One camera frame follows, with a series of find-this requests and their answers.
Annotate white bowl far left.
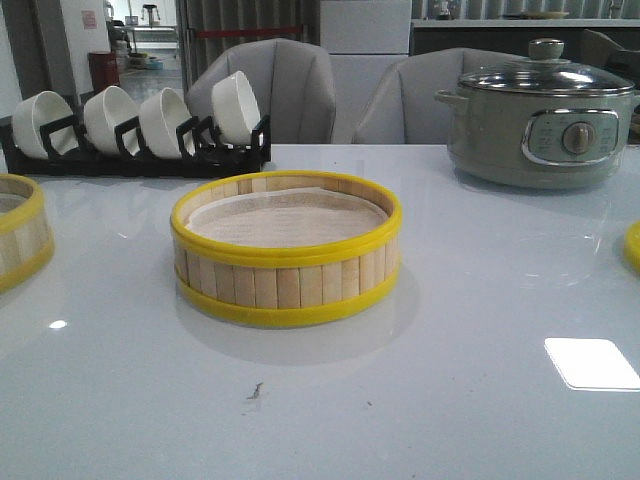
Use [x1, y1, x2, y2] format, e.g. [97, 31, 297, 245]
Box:
[11, 90, 73, 159]

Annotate woven bamboo steamer lid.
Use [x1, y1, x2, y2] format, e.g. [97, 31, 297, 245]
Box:
[623, 221, 640, 273]

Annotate red bin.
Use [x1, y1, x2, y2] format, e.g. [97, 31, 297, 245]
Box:
[88, 51, 120, 93]

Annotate white bowl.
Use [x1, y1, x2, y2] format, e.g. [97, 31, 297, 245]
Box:
[211, 70, 261, 146]
[84, 85, 139, 156]
[11, 90, 73, 159]
[139, 88, 192, 160]

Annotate white cabinet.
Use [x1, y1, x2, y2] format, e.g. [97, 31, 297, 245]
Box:
[319, 1, 412, 144]

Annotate bamboo steamer tier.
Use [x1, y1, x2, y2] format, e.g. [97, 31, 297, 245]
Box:
[1, 174, 55, 293]
[170, 170, 402, 327]

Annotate grey-green electric cooker pot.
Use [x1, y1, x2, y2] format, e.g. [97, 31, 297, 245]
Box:
[435, 86, 639, 189]

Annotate glass cooker lid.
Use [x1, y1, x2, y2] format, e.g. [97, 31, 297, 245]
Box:
[458, 38, 635, 96]

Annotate black dish rack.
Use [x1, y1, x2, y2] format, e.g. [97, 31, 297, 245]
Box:
[1, 114, 271, 179]

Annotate steamer liner paper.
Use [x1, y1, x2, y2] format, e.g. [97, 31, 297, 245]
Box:
[0, 193, 29, 216]
[186, 187, 388, 248]

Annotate grey chair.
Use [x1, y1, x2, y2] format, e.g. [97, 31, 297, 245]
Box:
[352, 48, 521, 145]
[185, 38, 336, 144]

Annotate dark counter shelf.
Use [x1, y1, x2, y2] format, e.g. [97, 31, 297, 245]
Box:
[409, 19, 639, 60]

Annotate grey chair left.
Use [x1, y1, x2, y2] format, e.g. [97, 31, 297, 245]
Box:
[185, 38, 336, 144]

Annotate steamer liner paper centre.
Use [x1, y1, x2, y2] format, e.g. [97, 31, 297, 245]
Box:
[186, 187, 388, 248]

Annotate white bowl right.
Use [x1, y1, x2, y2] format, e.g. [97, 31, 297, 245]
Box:
[211, 70, 261, 146]

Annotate grey chair right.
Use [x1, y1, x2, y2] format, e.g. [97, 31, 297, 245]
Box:
[352, 48, 521, 145]

